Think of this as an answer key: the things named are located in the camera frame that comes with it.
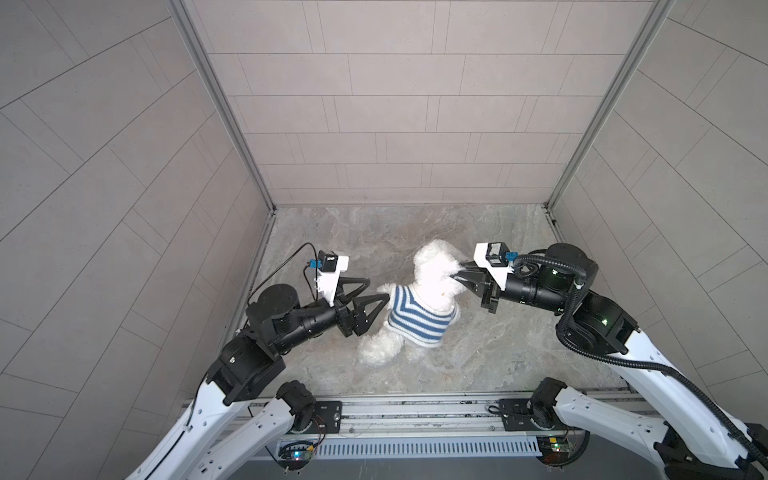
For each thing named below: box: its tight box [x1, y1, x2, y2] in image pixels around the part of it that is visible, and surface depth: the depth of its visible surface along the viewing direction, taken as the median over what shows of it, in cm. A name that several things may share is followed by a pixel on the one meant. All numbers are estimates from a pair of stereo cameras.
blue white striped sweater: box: [387, 284, 458, 347], surface depth 55 cm
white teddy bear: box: [358, 239, 465, 367], surface depth 56 cm
